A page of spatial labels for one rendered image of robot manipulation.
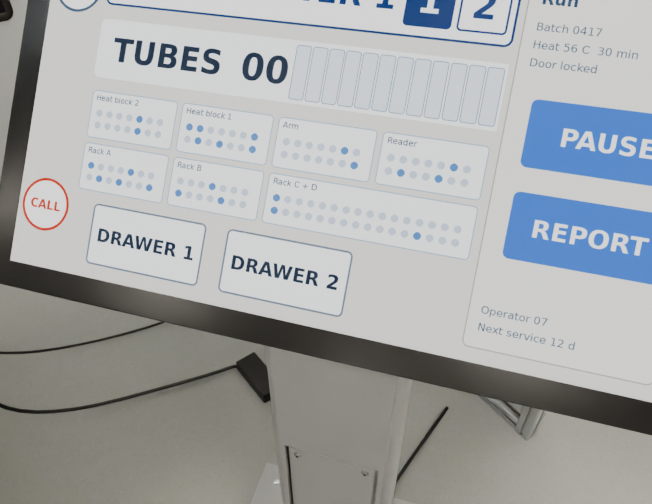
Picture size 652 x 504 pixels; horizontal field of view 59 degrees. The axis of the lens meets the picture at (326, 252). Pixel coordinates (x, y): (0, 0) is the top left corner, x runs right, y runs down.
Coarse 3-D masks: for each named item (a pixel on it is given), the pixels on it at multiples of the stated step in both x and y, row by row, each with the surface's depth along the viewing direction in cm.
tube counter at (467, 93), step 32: (256, 64) 41; (288, 64) 41; (320, 64) 40; (352, 64) 40; (384, 64) 39; (416, 64) 39; (448, 64) 38; (480, 64) 38; (256, 96) 41; (288, 96) 41; (320, 96) 40; (352, 96) 40; (384, 96) 39; (416, 96) 39; (448, 96) 38; (480, 96) 38; (480, 128) 38
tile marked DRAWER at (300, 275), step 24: (240, 240) 42; (264, 240) 41; (288, 240) 41; (240, 264) 42; (264, 264) 41; (288, 264) 41; (312, 264) 40; (336, 264) 40; (240, 288) 42; (264, 288) 41; (288, 288) 41; (312, 288) 40; (336, 288) 40; (312, 312) 40; (336, 312) 40
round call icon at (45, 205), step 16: (32, 176) 45; (48, 176) 45; (32, 192) 45; (48, 192) 45; (64, 192) 45; (32, 208) 45; (48, 208) 45; (64, 208) 45; (32, 224) 45; (48, 224) 45; (64, 224) 45
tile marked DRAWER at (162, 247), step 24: (96, 216) 44; (120, 216) 44; (144, 216) 43; (168, 216) 43; (96, 240) 44; (120, 240) 44; (144, 240) 43; (168, 240) 43; (192, 240) 42; (96, 264) 44; (120, 264) 44; (144, 264) 43; (168, 264) 43; (192, 264) 42
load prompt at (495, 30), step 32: (128, 0) 43; (160, 0) 43; (192, 0) 42; (224, 0) 42; (256, 0) 41; (288, 0) 41; (320, 0) 40; (352, 0) 40; (384, 0) 39; (416, 0) 39; (448, 0) 38; (480, 0) 38; (512, 0) 37; (384, 32) 39; (416, 32) 39; (448, 32) 38; (480, 32) 38; (512, 32) 37
